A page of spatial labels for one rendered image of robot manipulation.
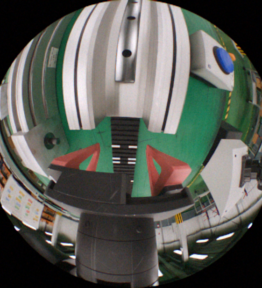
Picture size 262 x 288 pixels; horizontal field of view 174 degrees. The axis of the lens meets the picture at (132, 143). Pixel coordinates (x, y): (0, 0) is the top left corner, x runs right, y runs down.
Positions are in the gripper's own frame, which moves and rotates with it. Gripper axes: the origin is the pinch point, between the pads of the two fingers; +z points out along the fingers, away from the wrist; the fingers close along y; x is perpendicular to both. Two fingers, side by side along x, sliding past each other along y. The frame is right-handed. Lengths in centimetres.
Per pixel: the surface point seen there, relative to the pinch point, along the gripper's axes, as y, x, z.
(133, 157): -2.2, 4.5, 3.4
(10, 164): 158, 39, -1
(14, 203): 275, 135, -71
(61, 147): 13.9, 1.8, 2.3
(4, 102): 33.8, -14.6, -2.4
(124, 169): -0.2, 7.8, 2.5
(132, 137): -1.7, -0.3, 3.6
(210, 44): -10.6, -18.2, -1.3
